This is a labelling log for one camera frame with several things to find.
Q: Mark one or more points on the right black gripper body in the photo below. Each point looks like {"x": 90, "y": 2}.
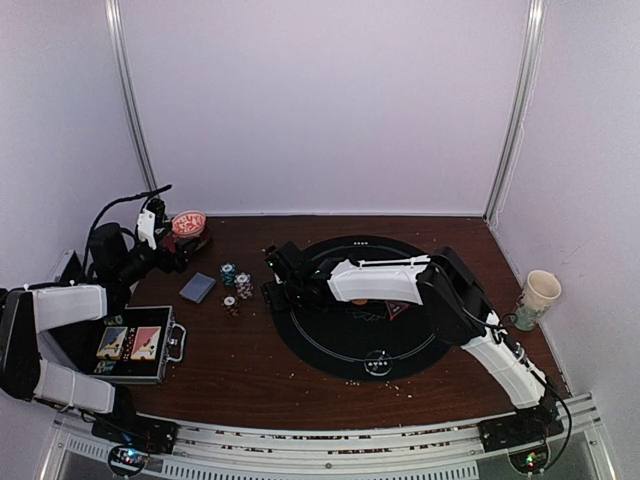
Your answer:
{"x": 294, "y": 293}

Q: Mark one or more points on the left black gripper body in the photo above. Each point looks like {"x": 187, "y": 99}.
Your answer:
{"x": 167, "y": 264}

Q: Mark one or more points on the blue white chip stack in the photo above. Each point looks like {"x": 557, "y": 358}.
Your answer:
{"x": 244, "y": 285}

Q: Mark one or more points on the red black all-in triangle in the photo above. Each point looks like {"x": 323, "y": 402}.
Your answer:
{"x": 395, "y": 308}

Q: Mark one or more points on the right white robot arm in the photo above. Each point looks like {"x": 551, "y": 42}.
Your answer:
{"x": 464, "y": 318}

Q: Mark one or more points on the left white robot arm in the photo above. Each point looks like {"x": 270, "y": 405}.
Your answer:
{"x": 70, "y": 344}

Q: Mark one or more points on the dark red saucer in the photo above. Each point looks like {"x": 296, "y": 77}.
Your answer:
{"x": 186, "y": 245}

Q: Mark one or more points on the red white patterned bowl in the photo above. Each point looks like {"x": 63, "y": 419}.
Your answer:
{"x": 188, "y": 224}

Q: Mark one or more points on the blue card deck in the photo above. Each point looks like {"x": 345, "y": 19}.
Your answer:
{"x": 197, "y": 288}

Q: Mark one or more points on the red black chip stack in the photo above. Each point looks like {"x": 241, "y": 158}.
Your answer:
{"x": 231, "y": 305}

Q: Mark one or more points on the green white chip stack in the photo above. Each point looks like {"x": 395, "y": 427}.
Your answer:
{"x": 228, "y": 274}

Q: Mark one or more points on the round black poker mat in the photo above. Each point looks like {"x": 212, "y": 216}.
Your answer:
{"x": 336, "y": 337}

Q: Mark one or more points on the chips in case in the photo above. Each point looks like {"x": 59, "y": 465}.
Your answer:
{"x": 116, "y": 320}

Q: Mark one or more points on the red card box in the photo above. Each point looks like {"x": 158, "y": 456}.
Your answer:
{"x": 145, "y": 346}

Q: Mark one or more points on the aluminium poker case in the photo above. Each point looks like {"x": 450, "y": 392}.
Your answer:
{"x": 171, "y": 348}

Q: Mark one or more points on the yellow blue card box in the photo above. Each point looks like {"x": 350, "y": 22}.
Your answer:
{"x": 111, "y": 345}

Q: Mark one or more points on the white green paper cup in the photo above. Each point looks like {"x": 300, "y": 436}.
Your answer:
{"x": 540, "y": 290}

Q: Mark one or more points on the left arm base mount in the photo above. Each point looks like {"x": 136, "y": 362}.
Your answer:
{"x": 145, "y": 434}

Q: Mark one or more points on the aluminium front rail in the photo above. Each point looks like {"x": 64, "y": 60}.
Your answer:
{"x": 451, "y": 450}

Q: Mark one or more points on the left aluminium frame post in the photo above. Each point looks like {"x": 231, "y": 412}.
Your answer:
{"x": 133, "y": 118}

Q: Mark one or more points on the aluminium frame post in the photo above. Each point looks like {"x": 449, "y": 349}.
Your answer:
{"x": 133, "y": 118}
{"x": 522, "y": 96}

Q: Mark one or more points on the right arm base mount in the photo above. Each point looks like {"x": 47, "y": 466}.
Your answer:
{"x": 515, "y": 431}

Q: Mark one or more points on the right aluminium frame post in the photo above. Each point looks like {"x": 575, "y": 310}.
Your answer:
{"x": 522, "y": 96}

